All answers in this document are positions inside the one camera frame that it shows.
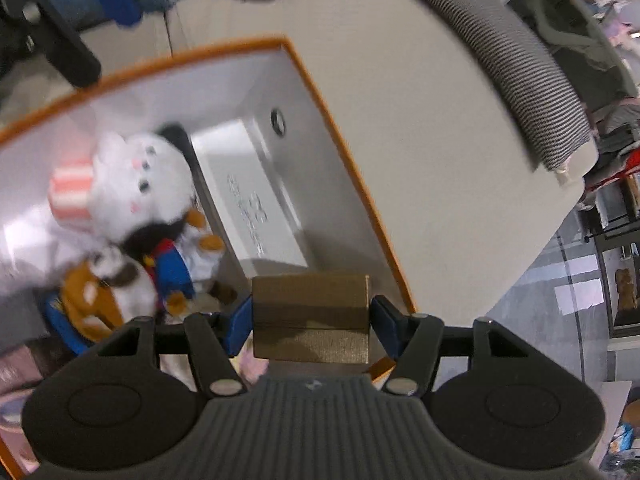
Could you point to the houndstooth cushion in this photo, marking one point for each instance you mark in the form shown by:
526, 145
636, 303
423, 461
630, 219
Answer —
525, 70

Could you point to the pink cloth pouch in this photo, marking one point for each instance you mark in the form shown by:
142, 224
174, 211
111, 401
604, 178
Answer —
252, 367

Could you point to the grey study desk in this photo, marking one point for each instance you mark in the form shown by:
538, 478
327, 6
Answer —
560, 20

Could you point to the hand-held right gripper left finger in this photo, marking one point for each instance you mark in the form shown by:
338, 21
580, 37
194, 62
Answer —
239, 327

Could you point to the beige sofa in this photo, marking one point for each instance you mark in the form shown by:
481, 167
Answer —
425, 135

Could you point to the black shelf cart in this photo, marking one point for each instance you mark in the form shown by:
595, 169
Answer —
615, 200

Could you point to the orange box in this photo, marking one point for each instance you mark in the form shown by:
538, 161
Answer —
325, 170

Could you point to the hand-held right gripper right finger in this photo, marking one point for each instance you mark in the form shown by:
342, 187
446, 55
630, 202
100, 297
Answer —
386, 327

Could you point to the orange and blue plush toy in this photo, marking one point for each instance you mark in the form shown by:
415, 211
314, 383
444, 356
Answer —
90, 305

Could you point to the glossy printed packet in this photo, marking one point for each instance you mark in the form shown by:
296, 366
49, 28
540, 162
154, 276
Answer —
20, 400

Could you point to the small gold box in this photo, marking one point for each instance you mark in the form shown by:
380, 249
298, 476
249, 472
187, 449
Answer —
310, 320

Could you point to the doll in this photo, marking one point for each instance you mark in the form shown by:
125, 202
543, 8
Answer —
172, 265

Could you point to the white plush toy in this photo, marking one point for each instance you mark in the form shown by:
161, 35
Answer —
145, 180

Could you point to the brown boots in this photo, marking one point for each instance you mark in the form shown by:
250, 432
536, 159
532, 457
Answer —
627, 295

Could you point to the silver glasses case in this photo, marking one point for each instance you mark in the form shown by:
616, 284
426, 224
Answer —
250, 200

